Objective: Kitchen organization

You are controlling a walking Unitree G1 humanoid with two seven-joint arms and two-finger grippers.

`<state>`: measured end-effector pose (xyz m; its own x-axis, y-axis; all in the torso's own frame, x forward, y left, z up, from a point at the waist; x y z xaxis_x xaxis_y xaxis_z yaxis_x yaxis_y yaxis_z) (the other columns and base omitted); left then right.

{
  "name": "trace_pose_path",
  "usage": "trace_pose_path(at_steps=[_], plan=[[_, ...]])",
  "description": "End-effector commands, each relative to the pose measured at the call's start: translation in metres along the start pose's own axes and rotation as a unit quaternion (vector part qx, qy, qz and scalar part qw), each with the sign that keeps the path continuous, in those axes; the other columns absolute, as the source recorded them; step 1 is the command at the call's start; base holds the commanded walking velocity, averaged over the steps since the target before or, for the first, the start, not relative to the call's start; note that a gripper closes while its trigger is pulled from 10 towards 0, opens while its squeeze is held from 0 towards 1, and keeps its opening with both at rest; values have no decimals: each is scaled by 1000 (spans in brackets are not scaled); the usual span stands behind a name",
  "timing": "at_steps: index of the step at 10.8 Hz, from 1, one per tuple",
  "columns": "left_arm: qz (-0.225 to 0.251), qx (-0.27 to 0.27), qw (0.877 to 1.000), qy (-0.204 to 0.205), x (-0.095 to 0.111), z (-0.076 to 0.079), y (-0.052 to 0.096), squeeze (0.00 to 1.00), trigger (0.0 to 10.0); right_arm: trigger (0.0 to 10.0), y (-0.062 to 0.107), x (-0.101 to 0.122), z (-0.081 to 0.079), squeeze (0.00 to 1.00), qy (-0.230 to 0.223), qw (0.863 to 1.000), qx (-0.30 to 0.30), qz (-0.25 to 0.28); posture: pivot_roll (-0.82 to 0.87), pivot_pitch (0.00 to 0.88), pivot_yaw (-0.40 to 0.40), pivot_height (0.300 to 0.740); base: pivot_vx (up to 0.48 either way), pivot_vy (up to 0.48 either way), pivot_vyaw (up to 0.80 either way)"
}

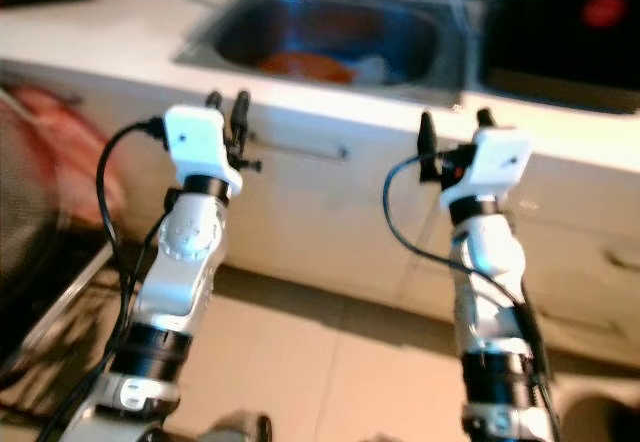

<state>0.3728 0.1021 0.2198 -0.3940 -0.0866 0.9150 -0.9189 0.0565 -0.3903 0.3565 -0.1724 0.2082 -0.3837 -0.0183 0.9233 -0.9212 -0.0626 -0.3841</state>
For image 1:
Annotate pale grey bowl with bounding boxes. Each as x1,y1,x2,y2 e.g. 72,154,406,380
355,54,401,86

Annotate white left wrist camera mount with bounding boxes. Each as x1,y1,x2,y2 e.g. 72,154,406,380
163,105,244,195

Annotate orange plate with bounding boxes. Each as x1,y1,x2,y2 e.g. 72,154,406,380
255,49,363,86

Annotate red plastic bag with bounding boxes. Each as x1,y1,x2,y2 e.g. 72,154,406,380
0,84,129,228

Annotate white kitchen cabinet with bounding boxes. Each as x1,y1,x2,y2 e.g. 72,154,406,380
0,57,640,363

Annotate stainless steel sink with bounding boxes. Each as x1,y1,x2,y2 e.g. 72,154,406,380
175,0,466,98

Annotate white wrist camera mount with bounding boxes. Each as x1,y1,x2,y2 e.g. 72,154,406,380
438,127,534,210
163,105,244,195

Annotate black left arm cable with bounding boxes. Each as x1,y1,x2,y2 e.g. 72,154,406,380
35,120,171,442

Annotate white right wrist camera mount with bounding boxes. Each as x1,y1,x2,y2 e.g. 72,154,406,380
438,127,534,210

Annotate black cooktop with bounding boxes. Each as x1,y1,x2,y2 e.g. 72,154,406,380
478,0,640,115

